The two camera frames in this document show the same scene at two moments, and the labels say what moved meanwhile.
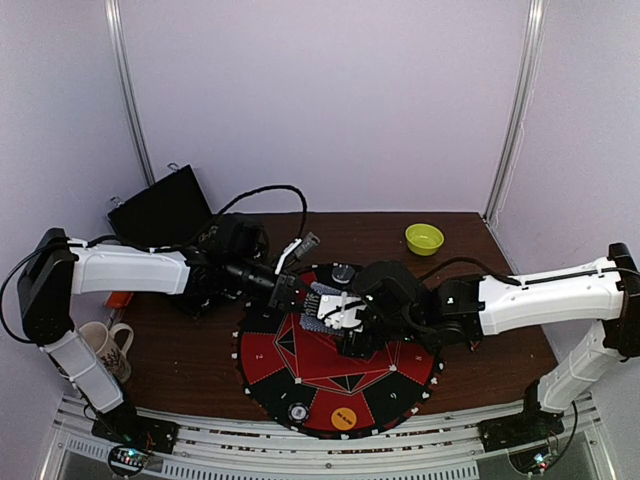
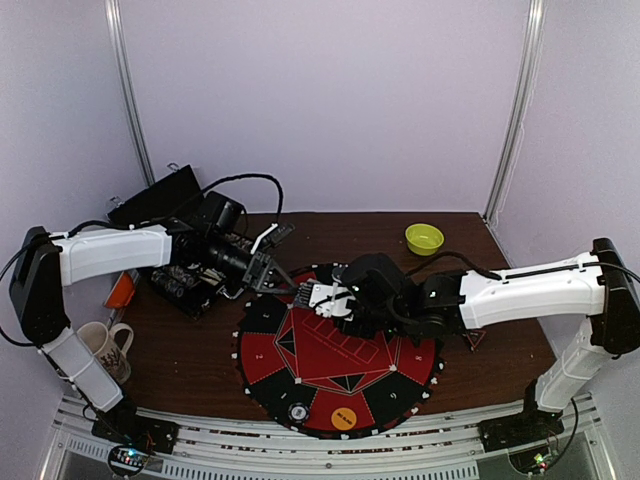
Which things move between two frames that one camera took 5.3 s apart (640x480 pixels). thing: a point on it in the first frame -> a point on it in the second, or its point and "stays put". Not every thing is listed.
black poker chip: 298,412 stays put
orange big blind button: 343,418 stays put
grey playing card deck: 309,318 -> 302,296
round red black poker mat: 289,366 stays put
